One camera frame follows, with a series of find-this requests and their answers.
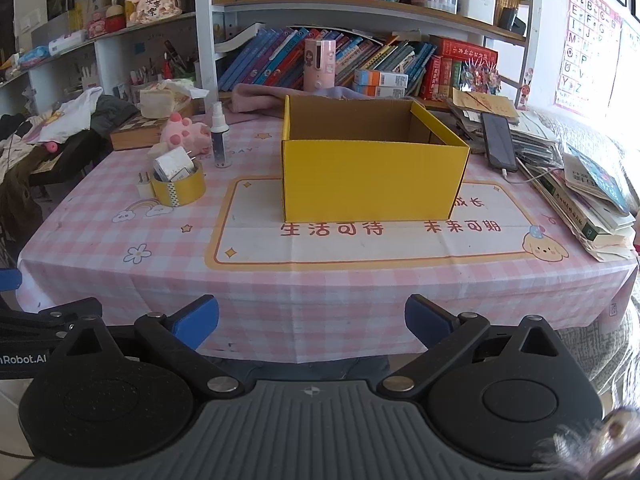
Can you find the yellow tape roll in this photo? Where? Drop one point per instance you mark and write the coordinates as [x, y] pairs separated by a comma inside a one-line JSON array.
[[182, 192]]

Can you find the pink plush paw toy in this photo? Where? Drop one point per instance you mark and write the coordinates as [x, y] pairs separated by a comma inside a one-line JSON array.
[[194, 137]]

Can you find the pile of clothes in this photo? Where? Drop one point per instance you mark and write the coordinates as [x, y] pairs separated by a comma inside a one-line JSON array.
[[52, 149]]

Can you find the stack of books papers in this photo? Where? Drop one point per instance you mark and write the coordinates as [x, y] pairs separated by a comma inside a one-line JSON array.
[[578, 173]]

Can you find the tissue pack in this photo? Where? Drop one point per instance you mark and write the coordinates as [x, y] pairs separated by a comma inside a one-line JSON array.
[[169, 96]]

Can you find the white charger plug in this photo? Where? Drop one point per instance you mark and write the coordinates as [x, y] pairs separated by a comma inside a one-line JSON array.
[[174, 165]]

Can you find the yellow cardboard box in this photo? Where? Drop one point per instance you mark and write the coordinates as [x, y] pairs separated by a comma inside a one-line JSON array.
[[361, 160]]

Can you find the white bookshelf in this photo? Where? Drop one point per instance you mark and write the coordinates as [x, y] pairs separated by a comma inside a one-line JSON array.
[[115, 55]]

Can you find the pink cylindrical device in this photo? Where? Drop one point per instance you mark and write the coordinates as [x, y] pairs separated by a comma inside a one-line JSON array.
[[319, 64]]

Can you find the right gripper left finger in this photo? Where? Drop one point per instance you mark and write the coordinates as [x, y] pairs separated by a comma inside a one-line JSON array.
[[172, 341]]

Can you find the black phone power bank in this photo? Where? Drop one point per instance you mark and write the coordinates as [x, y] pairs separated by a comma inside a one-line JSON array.
[[499, 147]]

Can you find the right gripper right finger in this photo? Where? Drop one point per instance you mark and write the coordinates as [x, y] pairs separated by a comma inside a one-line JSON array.
[[449, 340]]

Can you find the beige foam block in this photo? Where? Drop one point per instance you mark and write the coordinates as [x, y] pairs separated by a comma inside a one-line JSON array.
[[156, 151]]

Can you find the orange white medicine boxes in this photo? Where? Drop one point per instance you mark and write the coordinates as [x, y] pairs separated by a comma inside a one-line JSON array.
[[380, 84]]

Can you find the pink checkered tablecloth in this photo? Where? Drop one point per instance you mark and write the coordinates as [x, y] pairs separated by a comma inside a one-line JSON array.
[[303, 292]]

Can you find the pink purple cloth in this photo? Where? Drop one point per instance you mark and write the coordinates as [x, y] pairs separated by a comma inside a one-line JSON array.
[[257, 98]]

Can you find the small spray bottle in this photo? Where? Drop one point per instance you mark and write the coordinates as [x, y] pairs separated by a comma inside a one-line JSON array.
[[219, 130]]

